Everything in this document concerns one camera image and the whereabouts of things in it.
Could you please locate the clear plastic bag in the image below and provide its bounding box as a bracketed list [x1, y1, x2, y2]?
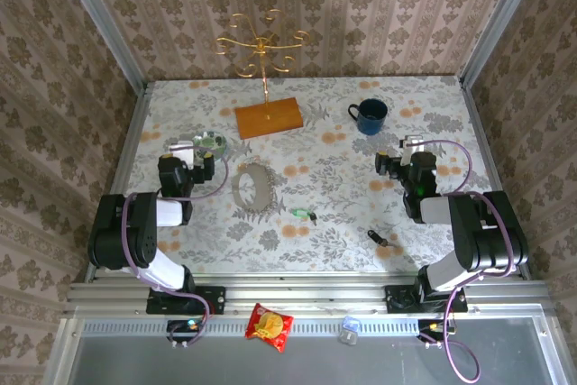
[230, 157, 286, 215]

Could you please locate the green leaf pattern bowl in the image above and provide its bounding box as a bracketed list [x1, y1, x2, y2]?
[182, 130, 230, 163]

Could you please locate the dark blue mug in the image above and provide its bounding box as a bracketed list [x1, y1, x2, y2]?
[346, 97, 389, 137]

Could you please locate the gold hook stand wooden base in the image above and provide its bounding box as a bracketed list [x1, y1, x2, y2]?
[214, 8, 312, 141]

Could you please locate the small connector board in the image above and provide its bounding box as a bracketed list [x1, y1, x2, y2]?
[417, 318, 456, 344]
[166, 318, 205, 345]

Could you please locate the red snack packet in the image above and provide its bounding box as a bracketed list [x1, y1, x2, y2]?
[244, 302, 295, 353]

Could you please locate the grey metal panel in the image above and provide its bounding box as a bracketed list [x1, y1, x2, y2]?
[44, 316, 569, 385]

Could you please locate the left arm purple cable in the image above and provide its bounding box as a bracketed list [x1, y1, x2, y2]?
[120, 140, 230, 350]

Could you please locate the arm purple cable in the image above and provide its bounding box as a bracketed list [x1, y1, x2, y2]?
[405, 139, 517, 382]
[120, 140, 230, 350]

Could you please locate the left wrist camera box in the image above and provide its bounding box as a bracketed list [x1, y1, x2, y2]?
[169, 141, 198, 169]

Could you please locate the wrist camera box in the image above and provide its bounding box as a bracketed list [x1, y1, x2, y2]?
[169, 141, 198, 169]
[399, 134, 425, 165]

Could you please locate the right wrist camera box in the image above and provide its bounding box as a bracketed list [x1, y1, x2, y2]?
[399, 134, 425, 165]

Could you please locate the aluminium table side rail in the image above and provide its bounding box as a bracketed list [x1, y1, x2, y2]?
[459, 80, 533, 280]
[84, 82, 152, 282]

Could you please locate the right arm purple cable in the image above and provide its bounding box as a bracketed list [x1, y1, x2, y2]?
[405, 139, 517, 382]

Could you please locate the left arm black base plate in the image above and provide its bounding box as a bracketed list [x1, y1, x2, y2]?
[146, 284, 226, 315]

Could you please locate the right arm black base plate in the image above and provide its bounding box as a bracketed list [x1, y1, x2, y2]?
[385, 284, 469, 314]

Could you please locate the aluminium frame post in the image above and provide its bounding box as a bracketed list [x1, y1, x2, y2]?
[51, 0, 149, 94]
[458, 0, 551, 87]

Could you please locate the aluminium front rail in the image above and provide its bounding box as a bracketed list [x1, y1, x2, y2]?
[67, 274, 551, 316]

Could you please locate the grey slotted cable duct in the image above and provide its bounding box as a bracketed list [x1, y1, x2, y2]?
[80, 316, 423, 337]

